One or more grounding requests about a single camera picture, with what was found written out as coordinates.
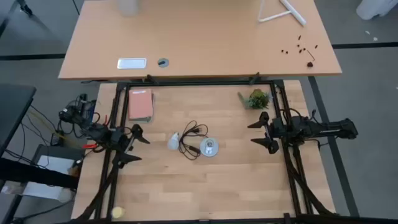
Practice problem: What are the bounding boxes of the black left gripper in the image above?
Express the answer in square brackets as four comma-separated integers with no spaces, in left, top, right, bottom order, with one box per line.
[110,123,150,169]

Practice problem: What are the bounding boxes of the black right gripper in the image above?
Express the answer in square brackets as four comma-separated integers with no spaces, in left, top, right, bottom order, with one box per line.
[248,111,295,155]

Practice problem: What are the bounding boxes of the white lightbulb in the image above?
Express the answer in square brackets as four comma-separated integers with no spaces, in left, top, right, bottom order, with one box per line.
[167,132,181,151]

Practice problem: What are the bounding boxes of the potted green succulent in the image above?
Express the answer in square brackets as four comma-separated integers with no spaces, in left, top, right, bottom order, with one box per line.
[238,88,271,110]

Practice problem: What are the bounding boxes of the pink notebook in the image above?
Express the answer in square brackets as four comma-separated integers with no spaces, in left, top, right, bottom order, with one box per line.
[128,88,154,121]

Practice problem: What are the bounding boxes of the yellow ball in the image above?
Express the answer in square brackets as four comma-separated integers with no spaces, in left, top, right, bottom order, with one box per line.
[111,206,126,219]

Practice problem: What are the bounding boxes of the white flat box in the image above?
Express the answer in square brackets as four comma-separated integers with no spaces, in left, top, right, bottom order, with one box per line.
[23,155,75,200]

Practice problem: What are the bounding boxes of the light wooden desk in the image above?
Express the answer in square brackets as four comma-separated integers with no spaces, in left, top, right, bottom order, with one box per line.
[58,0,343,81]

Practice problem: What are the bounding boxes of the white tripod stand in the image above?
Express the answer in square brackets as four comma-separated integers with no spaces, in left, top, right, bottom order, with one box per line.
[257,0,307,27]

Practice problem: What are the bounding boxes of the black side desk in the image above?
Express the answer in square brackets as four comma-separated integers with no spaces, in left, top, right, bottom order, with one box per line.
[0,83,37,156]

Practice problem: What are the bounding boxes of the white rounded object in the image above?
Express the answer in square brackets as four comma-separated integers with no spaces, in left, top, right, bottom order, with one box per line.
[356,0,398,21]

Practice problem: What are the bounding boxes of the black lamp power cord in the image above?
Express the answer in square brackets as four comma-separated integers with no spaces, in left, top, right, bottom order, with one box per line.
[178,120,209,161]

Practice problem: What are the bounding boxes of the tangled black cables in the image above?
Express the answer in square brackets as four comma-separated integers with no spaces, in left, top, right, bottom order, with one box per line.
[51,93,103,147]

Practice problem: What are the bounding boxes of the black aluminium frame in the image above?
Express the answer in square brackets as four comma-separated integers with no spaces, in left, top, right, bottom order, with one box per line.
[71,79,398,224]

